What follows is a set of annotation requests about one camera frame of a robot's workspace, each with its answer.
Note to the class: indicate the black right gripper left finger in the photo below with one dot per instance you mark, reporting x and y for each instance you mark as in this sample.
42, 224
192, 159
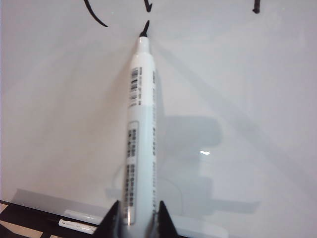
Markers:
110, 226

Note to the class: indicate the white whiteboard marker pen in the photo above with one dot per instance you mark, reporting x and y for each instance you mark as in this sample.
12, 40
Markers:
141, 124
74, 224

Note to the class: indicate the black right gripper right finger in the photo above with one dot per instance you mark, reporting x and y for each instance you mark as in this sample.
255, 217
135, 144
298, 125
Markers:
166, 225

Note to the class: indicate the black whiteboard marker tray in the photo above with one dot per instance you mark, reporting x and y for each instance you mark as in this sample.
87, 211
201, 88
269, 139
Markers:
29, 213

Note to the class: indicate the pale glass whiteboard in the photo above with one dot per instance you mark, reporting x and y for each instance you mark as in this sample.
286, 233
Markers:
223, 86

